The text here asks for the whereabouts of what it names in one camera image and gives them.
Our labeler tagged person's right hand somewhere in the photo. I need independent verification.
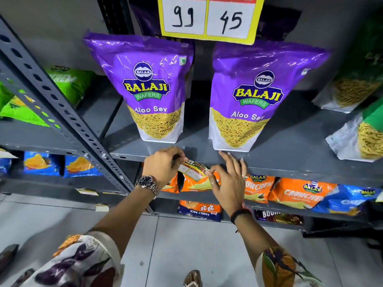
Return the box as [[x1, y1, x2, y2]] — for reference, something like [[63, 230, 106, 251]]
[[206, 150, 248, 217]]

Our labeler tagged person's left hand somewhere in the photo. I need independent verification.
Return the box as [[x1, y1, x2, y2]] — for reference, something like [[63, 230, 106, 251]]
[[142, 146, 189, 190]]

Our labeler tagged small printed shelf price tag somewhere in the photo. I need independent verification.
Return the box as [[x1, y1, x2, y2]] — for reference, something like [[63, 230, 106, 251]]
[[178, 160, 210, 182]]

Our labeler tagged person's right forearm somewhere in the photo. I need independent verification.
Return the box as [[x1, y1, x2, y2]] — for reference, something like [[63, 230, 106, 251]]
[[230, 212, 288, 268]]

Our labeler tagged person's left forearm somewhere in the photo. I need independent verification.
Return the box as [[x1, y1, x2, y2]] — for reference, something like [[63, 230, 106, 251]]
[[88, 184, 160, 258]]

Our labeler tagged orange crisp packet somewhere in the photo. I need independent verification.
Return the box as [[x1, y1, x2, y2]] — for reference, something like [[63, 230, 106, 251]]
[[178, 170, 221, 193], [244, 174, 276, 204], [268, 178, 338, 210], [161, 173, 180, 194]]

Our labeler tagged orange and blue biscuit pack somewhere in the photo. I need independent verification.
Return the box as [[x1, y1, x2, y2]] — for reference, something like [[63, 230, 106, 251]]
[[178, 200, 222, 222]]

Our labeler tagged silver metal wristwatch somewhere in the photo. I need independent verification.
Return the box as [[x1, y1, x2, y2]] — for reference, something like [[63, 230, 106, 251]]
[[136, 175, 161, 201]]

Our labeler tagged black wrist band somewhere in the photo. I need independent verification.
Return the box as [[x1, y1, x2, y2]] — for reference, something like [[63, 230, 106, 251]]
[[230, 207, 253, 225]]

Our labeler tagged dark purple biscuit pack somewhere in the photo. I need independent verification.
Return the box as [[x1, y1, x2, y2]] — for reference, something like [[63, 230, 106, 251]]
[[254, 210, 303, 226]]

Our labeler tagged purple noodle snack bag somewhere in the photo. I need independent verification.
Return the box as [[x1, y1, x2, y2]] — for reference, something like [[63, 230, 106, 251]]
[[83, 32, 195, 144], [208, 41, 331, 153]]

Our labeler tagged person's sandalled foot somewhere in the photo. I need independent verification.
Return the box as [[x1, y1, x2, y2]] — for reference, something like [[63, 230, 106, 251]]
[[183, 270, 203, 287]]

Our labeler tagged floral right sleeve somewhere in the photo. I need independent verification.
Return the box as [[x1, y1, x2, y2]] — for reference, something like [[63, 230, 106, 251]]
[[255, 245, 326, 287]]

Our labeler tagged floral sleeve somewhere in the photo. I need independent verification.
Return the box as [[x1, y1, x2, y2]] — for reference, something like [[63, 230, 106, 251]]
[[17, 231, 125, 287], [255, 245, 326, 287]]

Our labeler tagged green noodle snack bag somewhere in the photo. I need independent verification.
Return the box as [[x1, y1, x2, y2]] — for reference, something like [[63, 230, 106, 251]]
[[312, 13, 383, 114], [325, 98, 383, 162]]

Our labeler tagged bright green snack bag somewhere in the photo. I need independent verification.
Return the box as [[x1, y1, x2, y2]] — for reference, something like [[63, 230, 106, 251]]
[[45, 66, 96, 107], [0, 95, 51, 128], [0, 81, 14, 111]]

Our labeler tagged grey perforated rack upright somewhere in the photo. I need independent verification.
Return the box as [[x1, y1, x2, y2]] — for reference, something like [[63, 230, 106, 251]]
[[0, 15, 157, 215]]

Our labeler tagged yellow handwritten price sign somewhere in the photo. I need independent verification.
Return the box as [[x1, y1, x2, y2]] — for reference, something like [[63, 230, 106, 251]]
[[157, 0, 266, 46]]

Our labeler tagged floral left sleeve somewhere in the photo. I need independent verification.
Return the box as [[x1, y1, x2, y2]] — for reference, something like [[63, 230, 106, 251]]
[[17, 231, 125, 287]]

